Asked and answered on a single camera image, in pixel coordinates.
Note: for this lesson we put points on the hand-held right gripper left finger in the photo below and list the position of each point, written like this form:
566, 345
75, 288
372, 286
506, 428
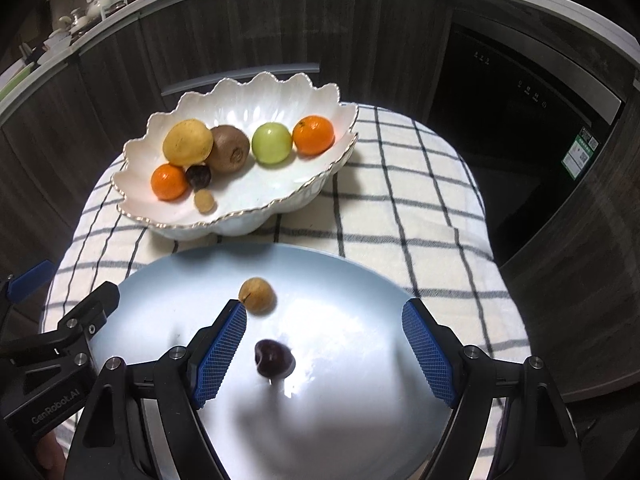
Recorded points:
220, 355

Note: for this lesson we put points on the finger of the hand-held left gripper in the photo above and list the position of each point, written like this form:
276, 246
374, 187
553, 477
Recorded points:
30, 274
90, 312

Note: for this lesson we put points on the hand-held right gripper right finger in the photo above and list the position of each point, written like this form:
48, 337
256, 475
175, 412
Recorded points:
430, 355

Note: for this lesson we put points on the dark cherry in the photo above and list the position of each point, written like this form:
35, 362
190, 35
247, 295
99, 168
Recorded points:
198, 176
274, 359

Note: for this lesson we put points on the tan longan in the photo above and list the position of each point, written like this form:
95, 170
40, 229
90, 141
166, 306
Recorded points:
257, 296
205, 201

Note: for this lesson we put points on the pale blue plate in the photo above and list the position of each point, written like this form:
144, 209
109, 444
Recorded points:
340, 310

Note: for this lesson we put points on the orange mandarin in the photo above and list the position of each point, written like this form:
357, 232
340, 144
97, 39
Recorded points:
313, 135
169, 183

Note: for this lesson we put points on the white scalloped bowl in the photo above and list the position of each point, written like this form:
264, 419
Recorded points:
260, 190

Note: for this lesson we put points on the green jujube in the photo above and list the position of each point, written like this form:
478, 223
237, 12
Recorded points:
271, 142

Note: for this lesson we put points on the person's left hand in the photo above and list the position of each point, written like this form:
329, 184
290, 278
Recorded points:
50, 455

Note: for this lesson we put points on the white checked cloth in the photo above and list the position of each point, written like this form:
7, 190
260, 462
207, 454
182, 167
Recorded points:
410, 200

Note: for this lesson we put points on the green board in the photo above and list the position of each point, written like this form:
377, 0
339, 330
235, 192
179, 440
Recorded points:
15, 85

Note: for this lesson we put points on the yellow lemon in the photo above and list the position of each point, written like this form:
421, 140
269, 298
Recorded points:
187, 142

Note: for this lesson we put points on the dark wood cabinet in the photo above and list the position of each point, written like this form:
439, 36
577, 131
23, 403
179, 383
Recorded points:
100, 90

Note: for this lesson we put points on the brown kiwi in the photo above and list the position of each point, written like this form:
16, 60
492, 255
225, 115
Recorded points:
230, 150

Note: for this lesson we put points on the black dishwasher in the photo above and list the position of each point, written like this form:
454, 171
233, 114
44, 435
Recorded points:
505, 135

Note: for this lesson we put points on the green sticker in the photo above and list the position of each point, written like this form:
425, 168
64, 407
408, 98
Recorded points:
580, 152

